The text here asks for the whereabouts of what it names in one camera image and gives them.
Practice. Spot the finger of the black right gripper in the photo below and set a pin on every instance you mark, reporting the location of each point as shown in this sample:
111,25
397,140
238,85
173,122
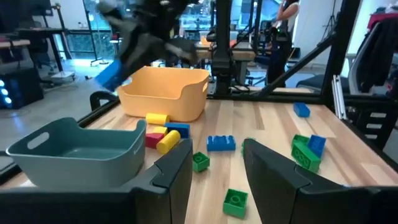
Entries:
129,67

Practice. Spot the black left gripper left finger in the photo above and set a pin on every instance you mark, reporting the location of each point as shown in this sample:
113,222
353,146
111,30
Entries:
155,202

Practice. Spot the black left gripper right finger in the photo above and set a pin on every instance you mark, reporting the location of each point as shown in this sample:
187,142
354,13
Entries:
295,205

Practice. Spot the small blue square block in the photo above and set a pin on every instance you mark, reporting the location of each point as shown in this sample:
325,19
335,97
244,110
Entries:
109,77

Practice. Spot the long green block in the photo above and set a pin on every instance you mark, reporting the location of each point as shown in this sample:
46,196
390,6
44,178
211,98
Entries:
306,158

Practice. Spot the yellow cylinder block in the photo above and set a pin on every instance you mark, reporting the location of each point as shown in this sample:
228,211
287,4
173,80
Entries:
157,119
168,142

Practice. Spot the small green square block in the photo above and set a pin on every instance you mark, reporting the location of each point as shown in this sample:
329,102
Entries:
235,203
299,139
242,145
201,162

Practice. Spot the small red block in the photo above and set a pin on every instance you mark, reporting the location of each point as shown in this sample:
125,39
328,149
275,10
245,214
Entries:
153,140

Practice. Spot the blue rectangular block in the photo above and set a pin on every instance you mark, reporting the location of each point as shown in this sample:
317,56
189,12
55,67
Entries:
317,144
301,110
178,130

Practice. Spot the small yellow square block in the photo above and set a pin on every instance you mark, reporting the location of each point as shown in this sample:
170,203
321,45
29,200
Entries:
160,130

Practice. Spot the wide blue studded block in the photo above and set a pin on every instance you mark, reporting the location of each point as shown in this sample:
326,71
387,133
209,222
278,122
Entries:
220,144

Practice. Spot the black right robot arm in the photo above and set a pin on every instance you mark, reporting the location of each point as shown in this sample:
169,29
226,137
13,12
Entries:
221,71

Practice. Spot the yellow plastic bin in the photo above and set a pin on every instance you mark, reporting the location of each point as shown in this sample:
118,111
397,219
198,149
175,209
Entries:
168,105

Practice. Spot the teal plastic bin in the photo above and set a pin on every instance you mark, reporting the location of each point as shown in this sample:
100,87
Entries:
77,168

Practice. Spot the wooden work table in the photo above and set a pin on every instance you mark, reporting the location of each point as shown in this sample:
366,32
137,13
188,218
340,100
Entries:
242,54

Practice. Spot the black standing desk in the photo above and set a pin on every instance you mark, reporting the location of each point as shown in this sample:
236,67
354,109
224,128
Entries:
40,31

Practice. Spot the black box with blue lights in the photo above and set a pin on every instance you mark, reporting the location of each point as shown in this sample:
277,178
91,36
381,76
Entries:
25,90

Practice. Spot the silver aluminium profile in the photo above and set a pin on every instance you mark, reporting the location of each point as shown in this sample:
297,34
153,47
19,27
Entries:
339,99

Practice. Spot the black office chair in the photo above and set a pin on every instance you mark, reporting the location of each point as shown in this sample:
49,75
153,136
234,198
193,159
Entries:
314,82

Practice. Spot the person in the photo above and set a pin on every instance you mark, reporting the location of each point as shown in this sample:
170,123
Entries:
280,62

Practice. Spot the dark hanging jacket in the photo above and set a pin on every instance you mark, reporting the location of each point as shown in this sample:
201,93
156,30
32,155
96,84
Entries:
379,56

